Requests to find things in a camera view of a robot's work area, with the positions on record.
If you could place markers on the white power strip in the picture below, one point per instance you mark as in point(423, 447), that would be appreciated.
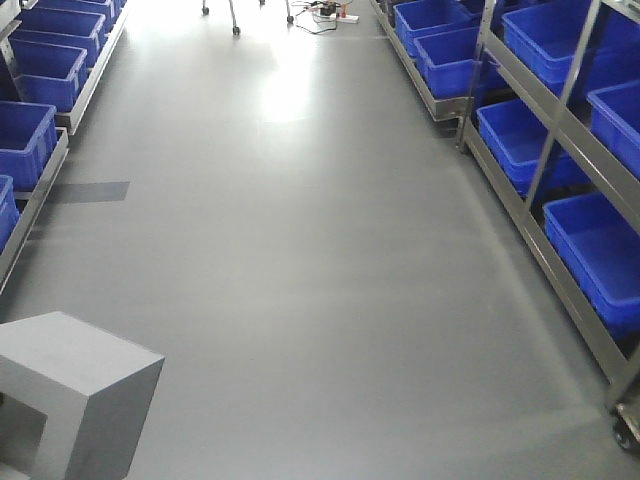
point(321, 17)

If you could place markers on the left steel rack with bins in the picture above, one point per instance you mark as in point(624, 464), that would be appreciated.
point(51, 64)

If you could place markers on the gray hollow cube base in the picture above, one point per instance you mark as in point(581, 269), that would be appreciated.
point(75, 399)

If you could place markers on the steel rack with bins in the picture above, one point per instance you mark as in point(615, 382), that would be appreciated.
point(545, 95)
point(51, 64)

